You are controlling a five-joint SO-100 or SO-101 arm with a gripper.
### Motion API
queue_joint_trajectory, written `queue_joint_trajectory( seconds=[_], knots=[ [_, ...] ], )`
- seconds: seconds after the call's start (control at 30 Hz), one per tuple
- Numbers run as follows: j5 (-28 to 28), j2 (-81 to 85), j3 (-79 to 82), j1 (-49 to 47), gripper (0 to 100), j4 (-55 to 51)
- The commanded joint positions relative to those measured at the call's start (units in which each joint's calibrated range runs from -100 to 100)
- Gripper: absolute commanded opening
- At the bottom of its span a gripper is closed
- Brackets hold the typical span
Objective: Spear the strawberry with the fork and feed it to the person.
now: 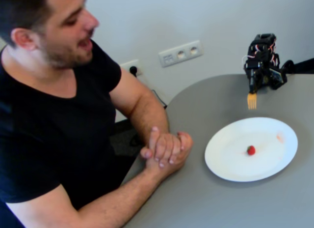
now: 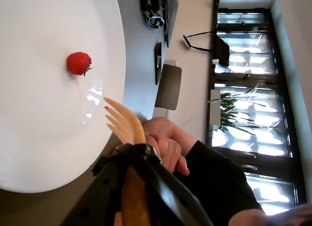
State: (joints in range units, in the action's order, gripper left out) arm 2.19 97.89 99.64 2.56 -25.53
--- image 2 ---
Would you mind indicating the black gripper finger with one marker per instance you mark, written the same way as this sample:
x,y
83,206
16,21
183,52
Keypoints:
x,y
168,194
102,187

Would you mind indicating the wooden fork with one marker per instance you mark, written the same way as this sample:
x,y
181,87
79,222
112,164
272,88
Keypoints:
x,y
129,126

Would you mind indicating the red strawberry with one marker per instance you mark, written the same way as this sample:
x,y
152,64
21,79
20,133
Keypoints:
x,y
78,62

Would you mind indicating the person's black shirt torso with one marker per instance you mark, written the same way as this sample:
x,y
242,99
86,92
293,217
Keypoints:
x,y
219,182

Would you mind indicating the person's left hand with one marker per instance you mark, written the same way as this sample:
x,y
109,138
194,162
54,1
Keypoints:
x,y
170,150

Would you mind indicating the white planter pot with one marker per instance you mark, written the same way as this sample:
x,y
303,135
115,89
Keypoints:
x,y
214,114

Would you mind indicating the white round plate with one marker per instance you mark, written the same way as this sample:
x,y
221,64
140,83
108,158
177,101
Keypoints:
x,y
44,101

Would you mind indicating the green potted plant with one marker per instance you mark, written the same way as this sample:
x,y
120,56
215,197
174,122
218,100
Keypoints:
x,y
231,109

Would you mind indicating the grey chair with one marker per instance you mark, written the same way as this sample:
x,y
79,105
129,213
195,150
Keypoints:
x,y
169,87

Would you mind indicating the black smartphone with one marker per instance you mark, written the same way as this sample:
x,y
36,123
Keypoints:
x,y
158,62

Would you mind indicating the black silver goggles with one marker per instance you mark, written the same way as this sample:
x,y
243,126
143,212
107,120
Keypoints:
x,y
154,20

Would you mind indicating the black laptop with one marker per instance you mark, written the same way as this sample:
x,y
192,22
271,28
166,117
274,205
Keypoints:
x,y
171,14

